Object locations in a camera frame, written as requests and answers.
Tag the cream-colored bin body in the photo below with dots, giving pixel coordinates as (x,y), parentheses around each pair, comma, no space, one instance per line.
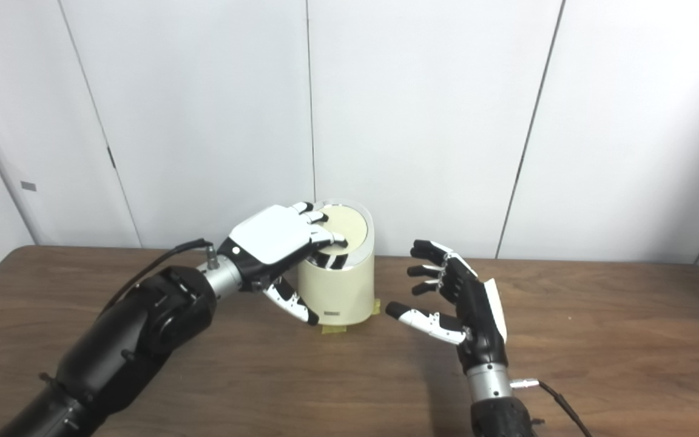
(343,291)

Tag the white and black left hand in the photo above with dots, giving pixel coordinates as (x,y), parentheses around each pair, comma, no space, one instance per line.
(270,233)

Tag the wide yellow tape piece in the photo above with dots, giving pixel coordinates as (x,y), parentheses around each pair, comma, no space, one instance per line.
(334,329)

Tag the white and black right hand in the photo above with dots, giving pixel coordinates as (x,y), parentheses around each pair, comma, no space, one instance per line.
(477,315)

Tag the grey wall label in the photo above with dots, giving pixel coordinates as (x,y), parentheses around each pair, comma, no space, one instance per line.
(28,186)

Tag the round cream bin lid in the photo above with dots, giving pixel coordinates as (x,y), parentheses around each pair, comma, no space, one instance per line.
(352,227)

